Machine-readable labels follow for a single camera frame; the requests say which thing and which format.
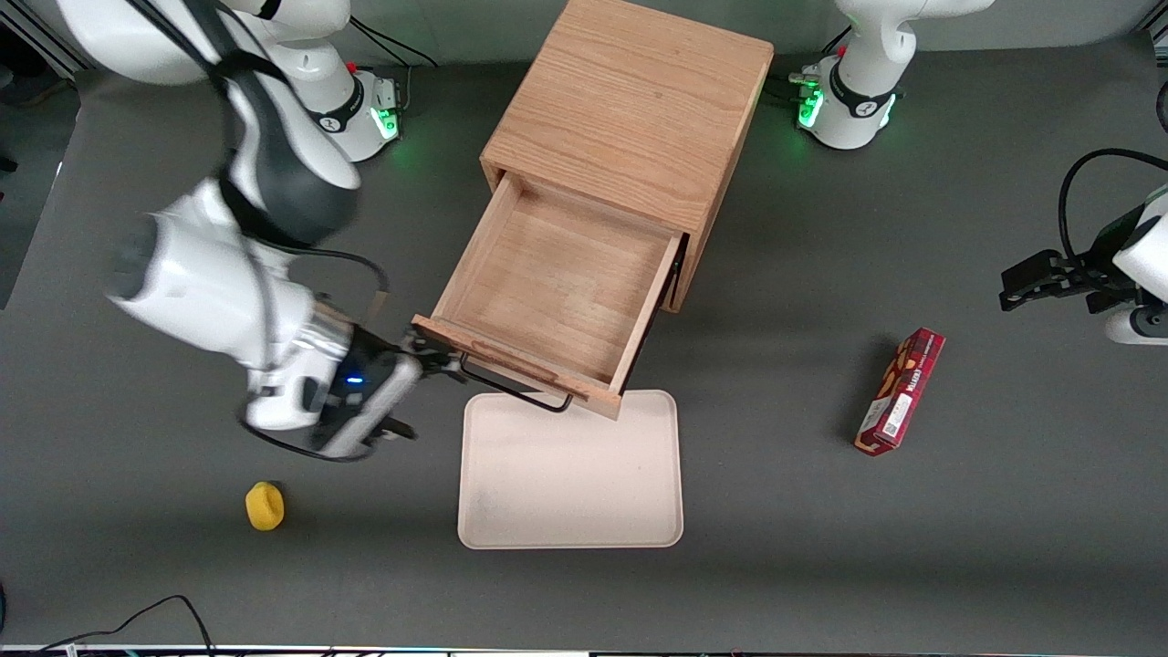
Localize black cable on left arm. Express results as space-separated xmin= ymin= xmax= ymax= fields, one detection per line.
xmin=1058 ymin=148 xmax=1168 ymax=267

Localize wooden drawer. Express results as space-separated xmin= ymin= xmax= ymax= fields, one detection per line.
xmin=412 ymin=172 xmax=688 ymax=422

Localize beige rectangular plastic tray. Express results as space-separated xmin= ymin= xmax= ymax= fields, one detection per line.
xmin=457 ymin=390 xmax=684 ymax=550

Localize yellow sponge toy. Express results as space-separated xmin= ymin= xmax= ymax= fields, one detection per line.
xmin=245 ymin=480 xmax=286 ymax=532

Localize aluminium frame profile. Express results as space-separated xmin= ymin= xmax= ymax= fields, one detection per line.
xmin=0 ymin=0 xmax=85 ymax=81

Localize wooden cabinet body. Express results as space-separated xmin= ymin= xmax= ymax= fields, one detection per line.
xmin=480 ymin=0 xmax=776 ymax=314

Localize red snack box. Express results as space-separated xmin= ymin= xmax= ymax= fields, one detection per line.
xmin=853 ymin=327 xmax=947 ymax=458

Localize black cables at right base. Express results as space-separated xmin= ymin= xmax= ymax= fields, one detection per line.
xmin=349 ymin=13 xmax=441 ymax=112

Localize black cables at left base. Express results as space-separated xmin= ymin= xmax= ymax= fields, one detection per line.
xmin=765 ymin=26 xmax=855 ymax=103

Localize black cables at base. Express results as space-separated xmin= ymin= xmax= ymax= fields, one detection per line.
xmin=765 ymin=26 xmax=855 ymax=103
xmin=349 ymin=13 xmax=441 ymax=112

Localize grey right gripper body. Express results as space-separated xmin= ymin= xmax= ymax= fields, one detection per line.
xmin=312 ymin=356 xmax=425 ymax=458

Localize black cable on table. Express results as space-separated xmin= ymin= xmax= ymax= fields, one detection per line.
xmin=35 ymin=595 xmax=217 ymax=655

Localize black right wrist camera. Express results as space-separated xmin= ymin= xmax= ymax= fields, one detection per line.
xmin=334 ymin=327 xmax=406 ymax=404

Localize black metal drawer handle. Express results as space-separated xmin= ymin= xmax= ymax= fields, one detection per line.
xmin=458 ymin=353 xmax=575 ymax=414

